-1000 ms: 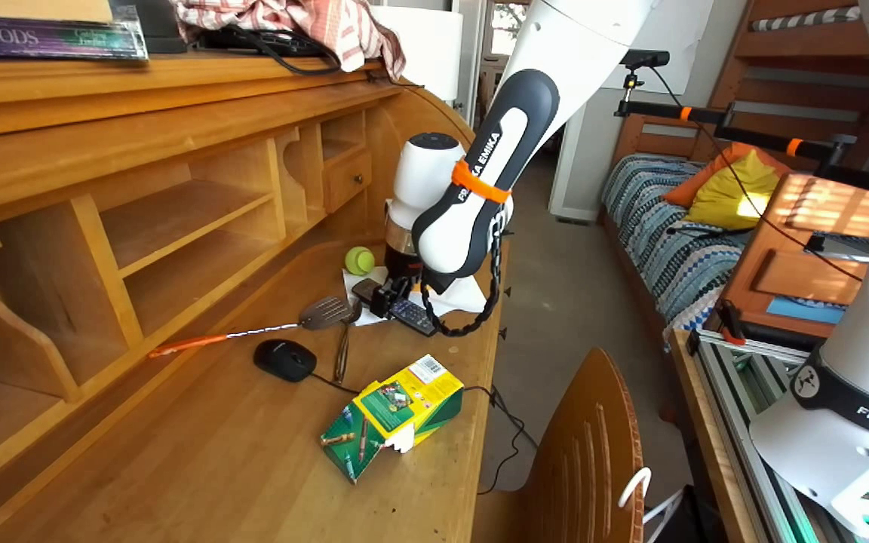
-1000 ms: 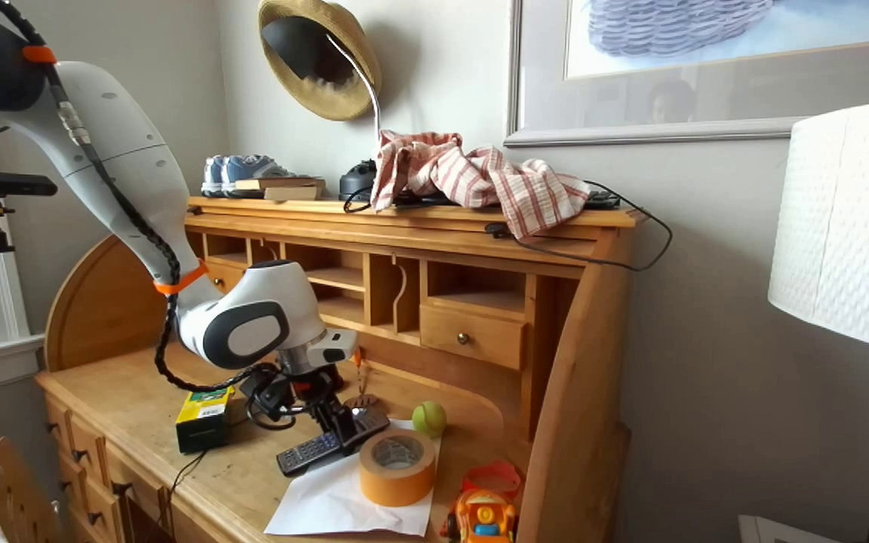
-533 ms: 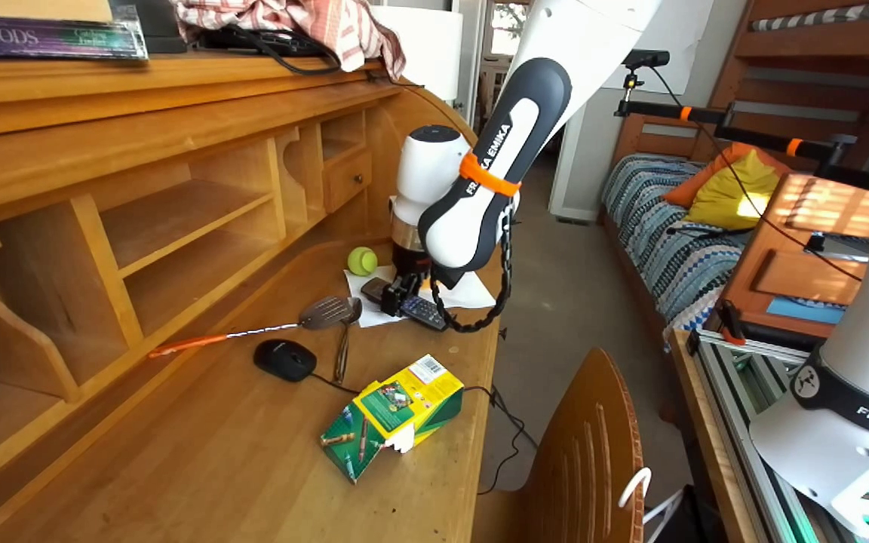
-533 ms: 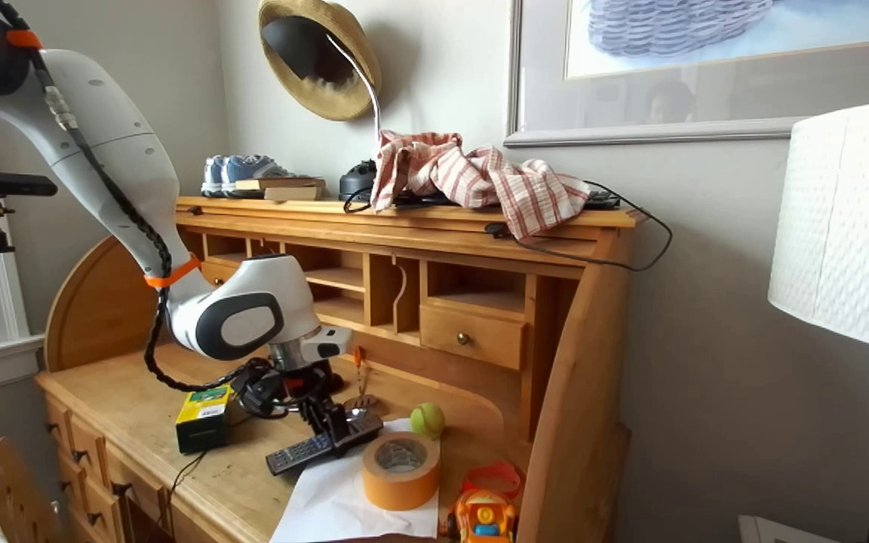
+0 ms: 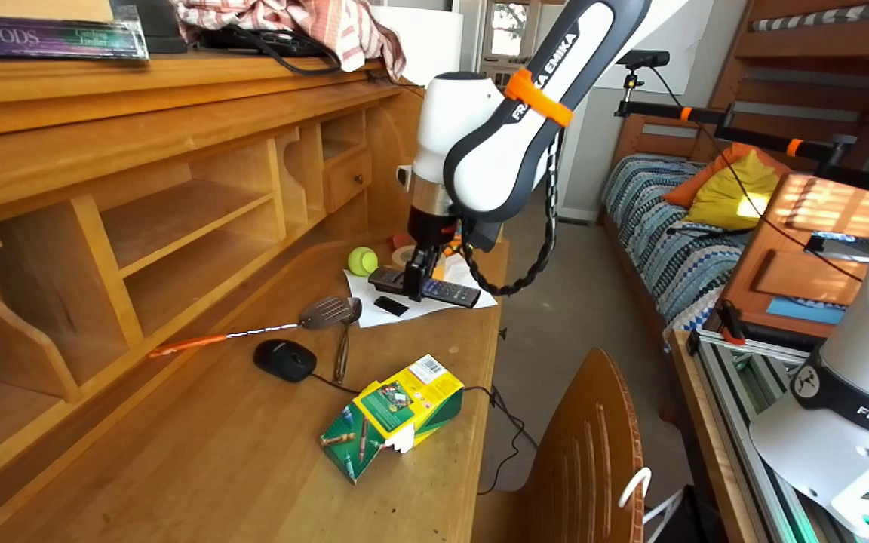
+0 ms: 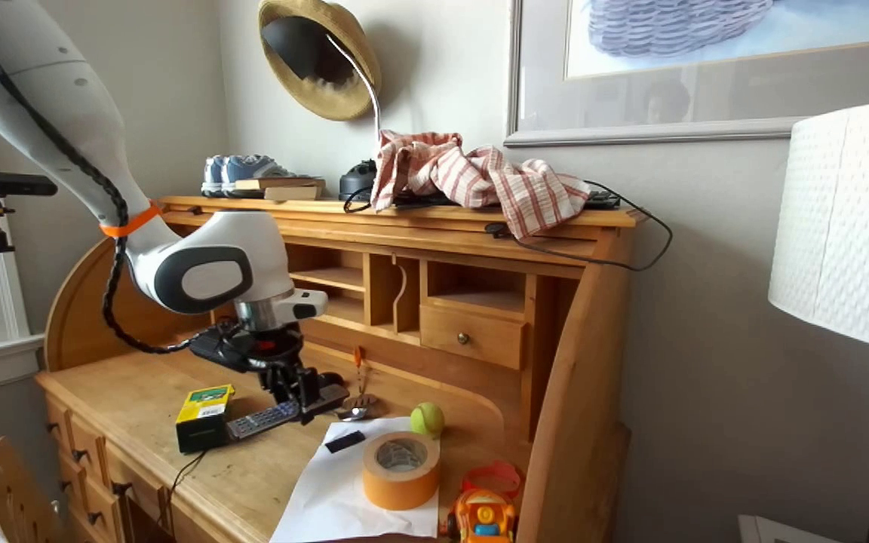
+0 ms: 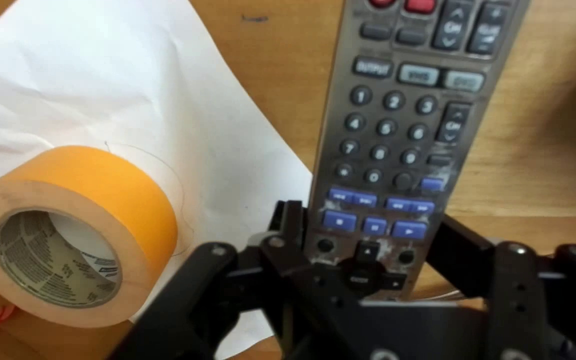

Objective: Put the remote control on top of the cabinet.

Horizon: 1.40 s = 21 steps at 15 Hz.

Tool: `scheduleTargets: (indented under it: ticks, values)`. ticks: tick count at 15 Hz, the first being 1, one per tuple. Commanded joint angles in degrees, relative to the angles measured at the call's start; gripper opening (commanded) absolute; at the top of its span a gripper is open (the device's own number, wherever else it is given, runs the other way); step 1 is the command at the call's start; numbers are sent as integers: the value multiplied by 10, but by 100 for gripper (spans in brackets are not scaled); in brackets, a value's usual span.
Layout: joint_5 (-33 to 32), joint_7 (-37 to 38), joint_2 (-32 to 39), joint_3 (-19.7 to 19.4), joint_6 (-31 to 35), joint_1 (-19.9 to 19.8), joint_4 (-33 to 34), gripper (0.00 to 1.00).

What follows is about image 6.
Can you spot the white lampshade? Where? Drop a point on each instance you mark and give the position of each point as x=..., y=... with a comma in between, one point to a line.
x=846, y=221

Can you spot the orange toy car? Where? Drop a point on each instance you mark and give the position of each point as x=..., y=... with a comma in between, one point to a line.
x=483, y=513

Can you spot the black power adapter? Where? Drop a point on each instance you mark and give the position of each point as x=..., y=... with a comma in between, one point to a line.
x=604, y=202

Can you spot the yellow-green tennis ball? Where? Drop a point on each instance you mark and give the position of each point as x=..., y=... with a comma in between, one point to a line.
x=427, y=421

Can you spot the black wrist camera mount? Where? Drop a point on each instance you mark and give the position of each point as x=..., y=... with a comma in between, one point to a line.
x=241, y=349

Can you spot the silver remote control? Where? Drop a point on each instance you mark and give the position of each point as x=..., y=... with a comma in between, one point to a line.
x=263, y=421

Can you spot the yellow and green box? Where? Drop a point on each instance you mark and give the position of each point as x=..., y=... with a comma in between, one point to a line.
x=204, y=407

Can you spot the red and white striped cloth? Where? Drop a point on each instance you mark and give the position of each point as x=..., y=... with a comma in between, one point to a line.
x=497, y=181

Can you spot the wooden roll-top desk cabinet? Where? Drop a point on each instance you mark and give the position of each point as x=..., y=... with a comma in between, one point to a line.
x=555, y=402

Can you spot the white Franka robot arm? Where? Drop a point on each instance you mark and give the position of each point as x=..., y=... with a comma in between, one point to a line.
x=53, y=93

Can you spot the small wooden drawer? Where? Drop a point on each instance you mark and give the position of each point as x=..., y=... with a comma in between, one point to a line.
x=475, y=337

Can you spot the blue sneaker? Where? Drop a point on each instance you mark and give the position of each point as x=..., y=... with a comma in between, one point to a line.
x=211, y=172
x=255, y=170

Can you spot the orange tape roll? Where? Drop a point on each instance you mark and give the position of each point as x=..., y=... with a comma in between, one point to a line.
x=400, y=484

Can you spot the small black object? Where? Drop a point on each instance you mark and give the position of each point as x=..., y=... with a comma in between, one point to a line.
x=345, y=443

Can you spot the framed picture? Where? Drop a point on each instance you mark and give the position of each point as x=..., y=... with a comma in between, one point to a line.
x=543, y=70

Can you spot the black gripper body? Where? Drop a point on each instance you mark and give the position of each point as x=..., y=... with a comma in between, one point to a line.
x=285, y=377

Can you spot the white paper sheet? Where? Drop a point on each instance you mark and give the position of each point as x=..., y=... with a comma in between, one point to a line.
x=332, y=492

